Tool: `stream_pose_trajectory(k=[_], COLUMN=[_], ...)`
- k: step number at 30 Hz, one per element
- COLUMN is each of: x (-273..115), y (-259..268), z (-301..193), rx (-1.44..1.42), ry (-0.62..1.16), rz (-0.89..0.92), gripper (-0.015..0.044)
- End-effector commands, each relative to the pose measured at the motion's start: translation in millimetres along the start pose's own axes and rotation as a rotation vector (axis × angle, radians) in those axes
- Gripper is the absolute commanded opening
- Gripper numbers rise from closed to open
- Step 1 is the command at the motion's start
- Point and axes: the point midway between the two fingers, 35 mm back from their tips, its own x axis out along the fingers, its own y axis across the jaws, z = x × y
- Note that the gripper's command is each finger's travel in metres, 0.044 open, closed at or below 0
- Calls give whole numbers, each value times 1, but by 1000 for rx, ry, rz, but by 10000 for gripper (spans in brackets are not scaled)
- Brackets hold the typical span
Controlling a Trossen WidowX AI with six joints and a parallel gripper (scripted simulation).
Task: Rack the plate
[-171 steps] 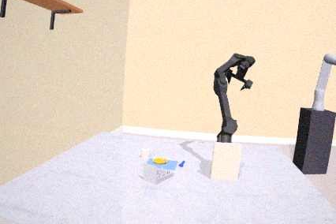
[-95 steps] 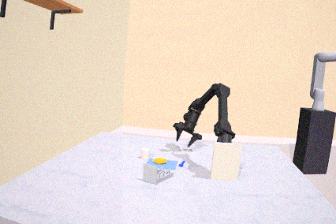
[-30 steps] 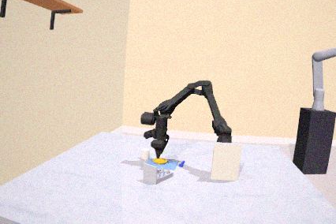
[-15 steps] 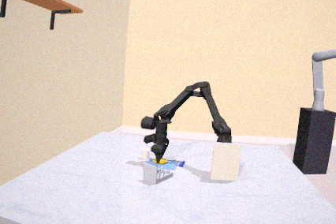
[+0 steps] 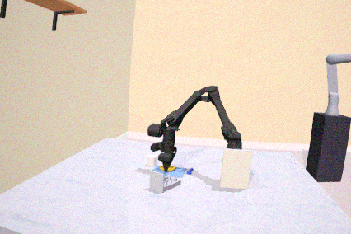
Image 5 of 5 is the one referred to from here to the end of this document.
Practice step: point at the yellow plate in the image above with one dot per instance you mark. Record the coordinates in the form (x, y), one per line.
(169, 169)

